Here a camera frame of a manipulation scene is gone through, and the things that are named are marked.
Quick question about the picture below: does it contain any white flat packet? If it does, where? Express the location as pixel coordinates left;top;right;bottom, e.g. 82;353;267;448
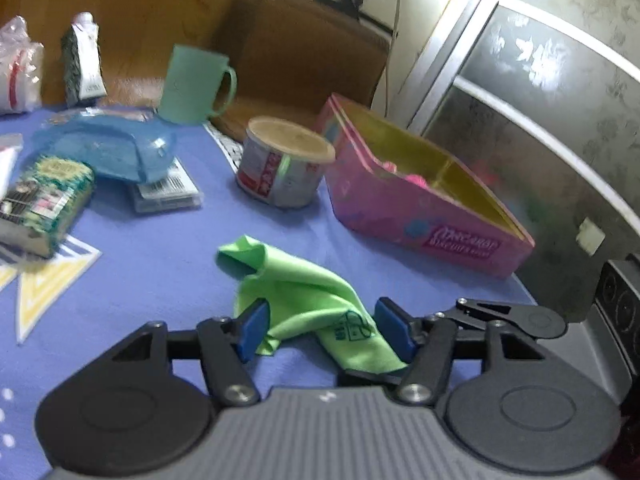
0;133;24;201

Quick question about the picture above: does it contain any clear plastic packet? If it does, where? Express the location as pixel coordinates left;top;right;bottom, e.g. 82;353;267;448
131;159;203;214

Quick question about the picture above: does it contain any blue printed tablecloth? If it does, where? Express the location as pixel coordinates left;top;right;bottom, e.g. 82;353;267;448
0;105;538;471

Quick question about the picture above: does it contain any green snack packet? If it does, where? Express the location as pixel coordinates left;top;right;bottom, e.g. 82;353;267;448
0;155;96;259

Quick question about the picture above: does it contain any pink fluffy ball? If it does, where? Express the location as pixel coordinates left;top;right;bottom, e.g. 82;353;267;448
382;159;428;187

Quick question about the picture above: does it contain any green plastic mug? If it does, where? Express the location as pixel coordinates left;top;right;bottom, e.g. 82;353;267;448
157;44;238;126

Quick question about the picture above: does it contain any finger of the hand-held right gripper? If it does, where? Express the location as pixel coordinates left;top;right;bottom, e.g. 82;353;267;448
342;367;408;387
445;298;529;333

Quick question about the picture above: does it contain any black stand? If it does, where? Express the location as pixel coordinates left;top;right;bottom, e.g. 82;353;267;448
315;0;396;36

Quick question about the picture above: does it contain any bagged stack of paper cups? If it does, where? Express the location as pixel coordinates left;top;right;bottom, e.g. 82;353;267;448
0;15;45;116

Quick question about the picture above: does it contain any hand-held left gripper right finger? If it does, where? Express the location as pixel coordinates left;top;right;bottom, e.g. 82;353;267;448
374;297;548;407

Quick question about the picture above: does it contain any blue transparent case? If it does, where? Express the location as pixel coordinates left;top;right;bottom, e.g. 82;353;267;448
37;110;179;184

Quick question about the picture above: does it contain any pink cardboard box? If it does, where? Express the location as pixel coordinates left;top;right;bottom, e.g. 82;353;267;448
316;92;536;279

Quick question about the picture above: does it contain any white wall socket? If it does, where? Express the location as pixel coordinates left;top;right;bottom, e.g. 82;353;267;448
577;218;607;256

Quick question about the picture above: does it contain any frosted glass sliding door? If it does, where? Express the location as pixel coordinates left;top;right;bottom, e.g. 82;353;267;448
370;0;640;321

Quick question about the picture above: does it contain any white cable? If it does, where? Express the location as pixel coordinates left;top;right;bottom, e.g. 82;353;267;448
382;0;407;111

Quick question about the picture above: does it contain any green cloth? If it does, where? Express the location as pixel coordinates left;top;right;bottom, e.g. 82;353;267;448
216;234;406;373

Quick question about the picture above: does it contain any dark patterned drink carton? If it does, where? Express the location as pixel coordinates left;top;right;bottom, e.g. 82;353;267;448
61;12;108;108

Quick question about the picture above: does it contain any brown chair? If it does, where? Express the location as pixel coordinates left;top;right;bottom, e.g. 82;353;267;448
210;0;391;143

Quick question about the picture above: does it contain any tin can with red label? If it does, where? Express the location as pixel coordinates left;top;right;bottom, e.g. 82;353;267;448
235;116;337;209

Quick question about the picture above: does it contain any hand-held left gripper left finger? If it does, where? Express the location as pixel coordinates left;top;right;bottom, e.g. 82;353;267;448
107;299;272;407

